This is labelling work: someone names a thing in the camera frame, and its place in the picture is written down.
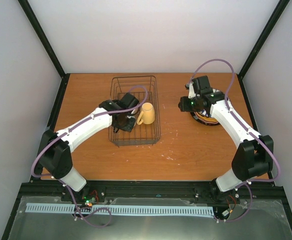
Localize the yellow scalloped plate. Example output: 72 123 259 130
193 112 220 126

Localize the white blue striped plate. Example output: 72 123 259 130
212 88 220 93

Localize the yellow ceramic mug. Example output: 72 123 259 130
136 102 156 125

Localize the black wire dish rack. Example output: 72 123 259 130
107 74 162 148

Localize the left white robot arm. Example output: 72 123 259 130
36 93 141 202

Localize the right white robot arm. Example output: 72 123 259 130
178 75 274 201

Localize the black bottom plate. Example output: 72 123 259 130
190 110 220 126

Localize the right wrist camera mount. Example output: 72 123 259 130
185 79 200 99

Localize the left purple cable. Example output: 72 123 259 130
30 85 149 228

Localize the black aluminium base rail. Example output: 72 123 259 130
20 179 287 207

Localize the light blue slotted cable duct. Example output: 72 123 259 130
24 203 214 218

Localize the right black frame post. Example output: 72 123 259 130
237 0 291 78

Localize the black frame post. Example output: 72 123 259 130
17 0 67 79
237 0 291 78

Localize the left black frame post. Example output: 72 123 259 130
17 0 67 79

